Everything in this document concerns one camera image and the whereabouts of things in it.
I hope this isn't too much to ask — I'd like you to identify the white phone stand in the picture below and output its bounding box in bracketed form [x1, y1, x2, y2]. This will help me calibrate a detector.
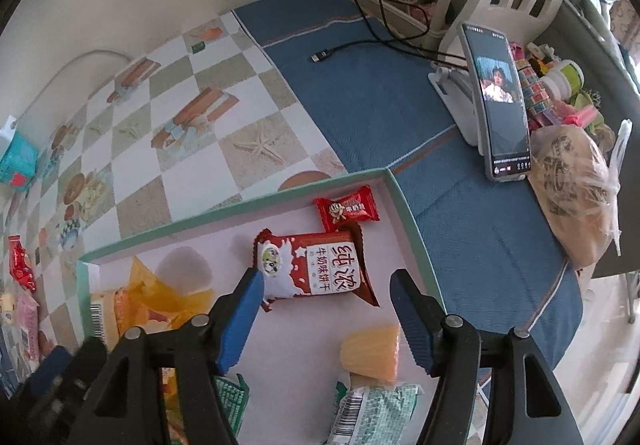
[427, 38, 488, 148]

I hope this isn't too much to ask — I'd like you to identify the red-brown biscuit packet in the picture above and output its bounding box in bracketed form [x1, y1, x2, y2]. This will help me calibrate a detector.
[252, 222, 381, 313]

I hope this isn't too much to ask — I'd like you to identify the large pink snack packet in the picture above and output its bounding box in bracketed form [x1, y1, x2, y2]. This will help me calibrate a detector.
[15, 295, 43, 361]

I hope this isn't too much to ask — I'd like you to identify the white bottle with green label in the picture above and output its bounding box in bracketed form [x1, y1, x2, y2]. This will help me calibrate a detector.
[542, 59, 586, 98]

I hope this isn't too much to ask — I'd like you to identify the smartphone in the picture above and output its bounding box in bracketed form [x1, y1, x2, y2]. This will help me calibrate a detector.
[459, 22, 532, 183]

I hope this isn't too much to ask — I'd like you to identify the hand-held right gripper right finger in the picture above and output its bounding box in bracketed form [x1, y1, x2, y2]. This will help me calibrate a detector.
[389, 268, 583, 445]

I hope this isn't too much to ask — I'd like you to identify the pink plastic item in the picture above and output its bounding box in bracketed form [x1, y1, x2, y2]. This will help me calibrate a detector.
[550, 105, 603, 128]

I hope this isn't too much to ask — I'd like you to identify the yellow snack packet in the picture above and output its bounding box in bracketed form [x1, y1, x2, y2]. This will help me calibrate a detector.
[90, 255, 216, 366]

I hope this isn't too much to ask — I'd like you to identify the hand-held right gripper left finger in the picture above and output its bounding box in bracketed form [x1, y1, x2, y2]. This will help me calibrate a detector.
[75, 266, 265, 445]

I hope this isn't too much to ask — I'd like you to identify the teal-rimmed cardboard box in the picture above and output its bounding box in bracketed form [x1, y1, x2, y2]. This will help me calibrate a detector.
[75, 168, 493, 445]

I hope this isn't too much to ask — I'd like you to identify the stack of colourful tape rolls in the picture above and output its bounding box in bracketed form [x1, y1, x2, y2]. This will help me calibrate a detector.
[509, 42, 553, 116]

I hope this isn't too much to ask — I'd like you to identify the small red candy packet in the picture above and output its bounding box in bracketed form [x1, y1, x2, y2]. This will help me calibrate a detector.
[314, 191, 382, 233]

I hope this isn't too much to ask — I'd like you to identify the red snack packet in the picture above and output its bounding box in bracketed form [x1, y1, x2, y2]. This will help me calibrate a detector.
[7, 235, 38, 295]

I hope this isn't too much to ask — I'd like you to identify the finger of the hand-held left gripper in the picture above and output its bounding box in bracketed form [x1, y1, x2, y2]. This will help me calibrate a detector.
[27, 345, 76, 398]

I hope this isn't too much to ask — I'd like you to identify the green white snack packet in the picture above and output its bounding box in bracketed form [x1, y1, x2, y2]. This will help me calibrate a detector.
[320, 370, 426, 445]

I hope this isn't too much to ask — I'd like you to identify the yellow jelly cup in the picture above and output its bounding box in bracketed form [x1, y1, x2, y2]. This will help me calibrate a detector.
[340, 325, 403, 383]

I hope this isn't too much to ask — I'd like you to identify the checkered printed tablecloth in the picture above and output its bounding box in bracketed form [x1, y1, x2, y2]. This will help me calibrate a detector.
[0, 0, 586, 445]

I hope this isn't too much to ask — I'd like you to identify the teal box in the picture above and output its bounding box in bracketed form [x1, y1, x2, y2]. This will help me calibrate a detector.
[0, 132, 40, 193]

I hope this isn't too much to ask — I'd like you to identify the plastic bag with bread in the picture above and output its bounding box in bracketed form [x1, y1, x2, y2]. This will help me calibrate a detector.
[527, 119, 635, 271]

